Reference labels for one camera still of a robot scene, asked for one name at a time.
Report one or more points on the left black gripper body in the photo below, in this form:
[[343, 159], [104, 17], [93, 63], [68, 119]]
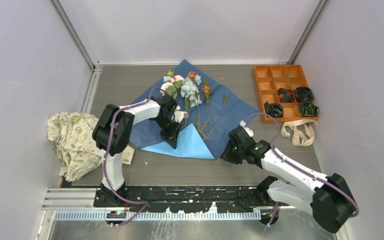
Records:
[[168, 125]]

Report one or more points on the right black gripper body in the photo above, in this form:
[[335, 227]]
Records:
[[233, 154]]

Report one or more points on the blue hydrangea stem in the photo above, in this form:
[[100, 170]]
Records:
[[189, 91]]

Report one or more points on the blue wrapping paper sheet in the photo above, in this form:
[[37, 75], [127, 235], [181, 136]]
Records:
[[146, 135]]

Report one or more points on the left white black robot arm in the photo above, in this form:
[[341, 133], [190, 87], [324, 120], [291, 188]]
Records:
[[113, 131]]

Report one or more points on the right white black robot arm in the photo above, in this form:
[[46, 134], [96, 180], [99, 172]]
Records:
[[327, 198]]

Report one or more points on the dark ribbon roll green pattern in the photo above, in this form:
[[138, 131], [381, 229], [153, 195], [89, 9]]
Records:
[[275, 110]]

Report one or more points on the beige tote bag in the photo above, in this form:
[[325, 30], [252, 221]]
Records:
[[301, 132]]

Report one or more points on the dark ribbon roll orange pattern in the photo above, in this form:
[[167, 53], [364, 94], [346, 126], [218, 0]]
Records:
[[285, 95]]

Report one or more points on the orange compartment tray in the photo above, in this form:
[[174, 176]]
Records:
[[269, 78]]

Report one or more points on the dark ribbon roll yellow pattern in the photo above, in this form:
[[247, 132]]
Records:
[[308, 109]]

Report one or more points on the black ribbon roll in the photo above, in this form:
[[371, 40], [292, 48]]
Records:
[[303, 94]]

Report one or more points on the small green circuit board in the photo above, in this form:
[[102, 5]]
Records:
[[116, 214]]

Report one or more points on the cream patterned cloth bag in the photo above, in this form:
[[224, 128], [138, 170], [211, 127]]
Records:
[[71, 133]]

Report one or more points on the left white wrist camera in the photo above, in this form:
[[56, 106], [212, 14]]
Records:
[[178, 116]]

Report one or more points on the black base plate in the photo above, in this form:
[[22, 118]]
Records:
[[187, 199]]

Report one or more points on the aluminium front rail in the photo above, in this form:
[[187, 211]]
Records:
[[74, 204]]

